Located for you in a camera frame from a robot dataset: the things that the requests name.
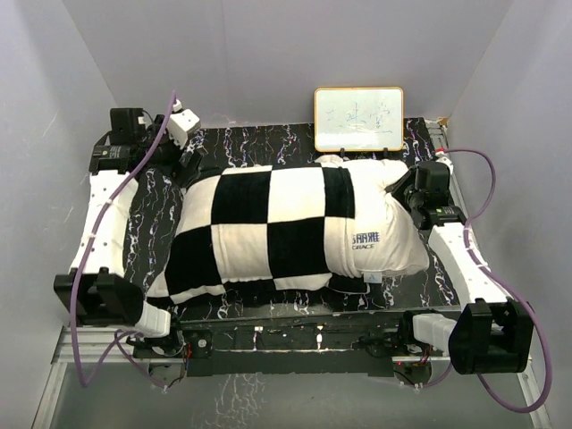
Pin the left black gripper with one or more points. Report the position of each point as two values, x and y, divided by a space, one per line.
189 170

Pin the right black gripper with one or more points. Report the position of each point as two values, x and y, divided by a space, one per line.
397 189

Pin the white pillow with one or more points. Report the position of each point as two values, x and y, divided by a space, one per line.
384 242

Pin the black white checkered pillowcase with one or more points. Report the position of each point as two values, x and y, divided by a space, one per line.
281 228

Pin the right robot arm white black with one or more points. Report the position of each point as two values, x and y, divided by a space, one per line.
493 332

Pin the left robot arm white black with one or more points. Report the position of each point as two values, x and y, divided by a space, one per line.
95 290

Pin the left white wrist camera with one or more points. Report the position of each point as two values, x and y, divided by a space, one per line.
182 124

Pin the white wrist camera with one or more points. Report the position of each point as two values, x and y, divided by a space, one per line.
442 157
182 124

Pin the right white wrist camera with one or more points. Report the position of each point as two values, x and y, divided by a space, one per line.
442 157

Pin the small whiteboard with wooden frame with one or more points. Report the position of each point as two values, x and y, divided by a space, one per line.
359 119

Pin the aluminium frame rail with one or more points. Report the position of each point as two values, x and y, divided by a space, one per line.
343 342

